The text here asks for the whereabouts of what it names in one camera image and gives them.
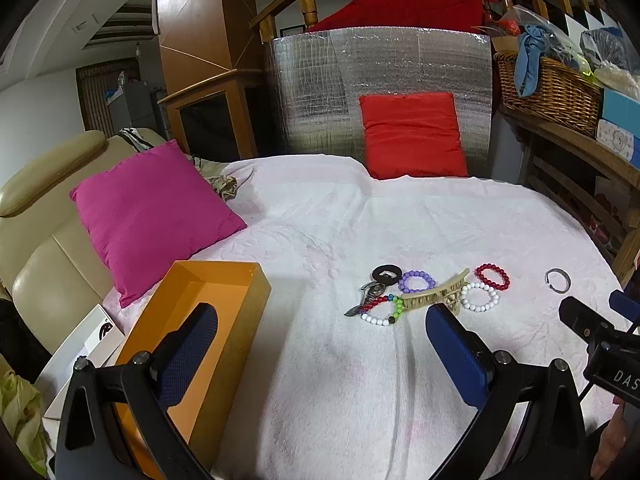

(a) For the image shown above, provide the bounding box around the person's right hand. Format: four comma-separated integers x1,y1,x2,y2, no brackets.
589,396,639,479

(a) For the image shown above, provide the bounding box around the wooden shelf unit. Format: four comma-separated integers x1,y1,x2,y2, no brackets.
492,105,639,284

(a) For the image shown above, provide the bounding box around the red pillow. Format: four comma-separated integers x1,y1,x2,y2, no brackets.
359,92,468,180

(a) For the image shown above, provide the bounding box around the green yellow cloth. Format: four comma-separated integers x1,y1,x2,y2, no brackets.
1,358,48,479

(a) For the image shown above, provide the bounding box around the purple bead bracelet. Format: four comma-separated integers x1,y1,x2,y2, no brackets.
397,268,437,295

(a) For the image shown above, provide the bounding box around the orange cardboard box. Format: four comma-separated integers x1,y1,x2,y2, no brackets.
116,261,271,479

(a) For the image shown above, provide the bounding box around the white flat box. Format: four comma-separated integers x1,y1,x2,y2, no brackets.
36,304,125,420

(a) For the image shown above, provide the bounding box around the white pearl bracelet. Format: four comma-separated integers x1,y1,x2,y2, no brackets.
459,280,501,313

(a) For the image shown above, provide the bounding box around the silver foil insulation panel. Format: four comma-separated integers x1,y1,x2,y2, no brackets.
267,27,492,177

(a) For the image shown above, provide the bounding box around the multicolour bead bracelet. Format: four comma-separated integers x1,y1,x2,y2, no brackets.
359,292,407,328

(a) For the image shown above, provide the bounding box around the silver wrist watch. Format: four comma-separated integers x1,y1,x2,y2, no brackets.
344,281,387,318

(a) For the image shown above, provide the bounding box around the olive crumpled cloth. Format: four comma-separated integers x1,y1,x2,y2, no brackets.
186,155,254,202

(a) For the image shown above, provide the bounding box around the magenta pillow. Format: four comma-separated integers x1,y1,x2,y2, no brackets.
70,141,246,308

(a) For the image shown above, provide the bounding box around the beige leather sofa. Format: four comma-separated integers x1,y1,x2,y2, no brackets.
0,127,170,356

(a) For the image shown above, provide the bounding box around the light blue box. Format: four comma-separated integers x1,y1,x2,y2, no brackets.
596,89,640,169

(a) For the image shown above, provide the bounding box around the blue cloth in basket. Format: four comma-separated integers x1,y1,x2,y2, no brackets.
514,25,550,98

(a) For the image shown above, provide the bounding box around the black hair scrunchie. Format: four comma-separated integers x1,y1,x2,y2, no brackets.
371,264,402,286

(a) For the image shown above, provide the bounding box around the metal bangle ring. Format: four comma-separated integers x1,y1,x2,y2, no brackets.
543,266,573,293

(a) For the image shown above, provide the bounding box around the beige hair claw clip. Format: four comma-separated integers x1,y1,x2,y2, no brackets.
401,269,470,316

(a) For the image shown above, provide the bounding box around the large red cushion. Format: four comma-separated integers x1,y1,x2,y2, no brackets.
307,0,497,32

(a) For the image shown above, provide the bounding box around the red bead bracelet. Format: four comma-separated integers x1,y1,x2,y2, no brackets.
473,262,512,292

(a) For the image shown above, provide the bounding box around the wicker basket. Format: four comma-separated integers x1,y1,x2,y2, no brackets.
494,52,603,136

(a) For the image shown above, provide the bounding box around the wooden cabinet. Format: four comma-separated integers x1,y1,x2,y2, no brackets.
156,0,284,162

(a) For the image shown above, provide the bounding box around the white bed blanket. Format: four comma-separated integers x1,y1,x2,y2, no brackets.
41,153,633,480

